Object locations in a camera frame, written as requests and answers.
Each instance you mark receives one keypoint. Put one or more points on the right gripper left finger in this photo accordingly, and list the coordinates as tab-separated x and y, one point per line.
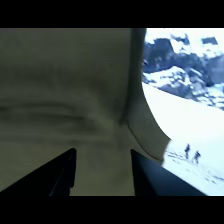
50	180

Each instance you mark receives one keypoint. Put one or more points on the brown garment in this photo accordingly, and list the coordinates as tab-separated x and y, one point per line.
66	86

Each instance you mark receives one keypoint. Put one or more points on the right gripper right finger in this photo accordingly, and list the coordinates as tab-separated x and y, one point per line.
153	180

